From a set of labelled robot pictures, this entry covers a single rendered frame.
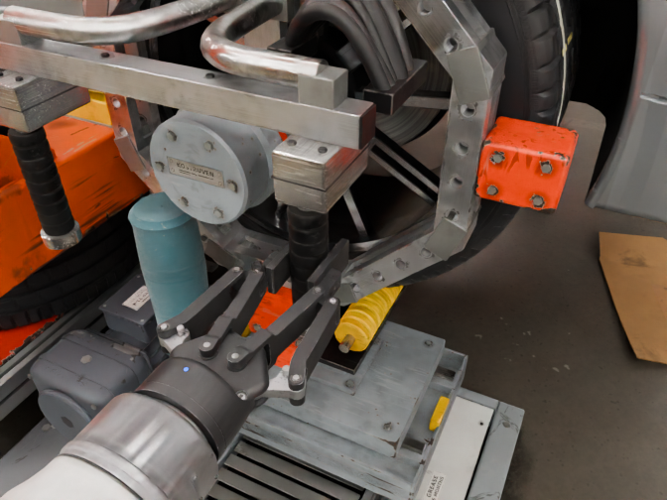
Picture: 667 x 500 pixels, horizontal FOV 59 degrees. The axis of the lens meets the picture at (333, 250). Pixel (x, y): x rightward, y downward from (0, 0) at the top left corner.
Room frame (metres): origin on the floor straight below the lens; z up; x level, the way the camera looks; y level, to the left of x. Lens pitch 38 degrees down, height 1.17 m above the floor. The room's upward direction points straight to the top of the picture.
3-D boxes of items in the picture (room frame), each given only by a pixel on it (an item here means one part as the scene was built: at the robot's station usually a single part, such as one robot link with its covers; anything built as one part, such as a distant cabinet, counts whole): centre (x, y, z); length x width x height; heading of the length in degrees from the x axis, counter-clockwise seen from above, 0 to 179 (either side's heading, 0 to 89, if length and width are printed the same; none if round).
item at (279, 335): (0.34, 0.04, 0.83); 0.11 x 0.01 x 0.04; 143
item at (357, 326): (0.75, -0.08, 0.51); 0.29 x 0.06 x 0.06; 154
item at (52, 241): (0.58, 0.33, 0.83); 0.04 x 0.04 x 0.16
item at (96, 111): (1.11, 0.45, 0.71); 0.14 x 0.14 x 0.05; 64
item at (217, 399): (0.29, 0.09, 0.83); 0.09 x 0.08 x 0.07; 154
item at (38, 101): (0.60, 0.31, 0.93); 0.09 x 0.05 x 0.05; 154
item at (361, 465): (0.86, 0.00, 0.13); 0.50 x 0.36 x 0.10; 64
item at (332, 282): (0.38, 0.00, 0.83); 0.05 x 0.03 x 0.01; 153
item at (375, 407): (0.87, 0.00, 0.32); 0.40 x 0.30 x 0.28; 64
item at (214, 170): (0.65, 0.10, 0.85); 0.21 x 0.14 x 0.14; 154
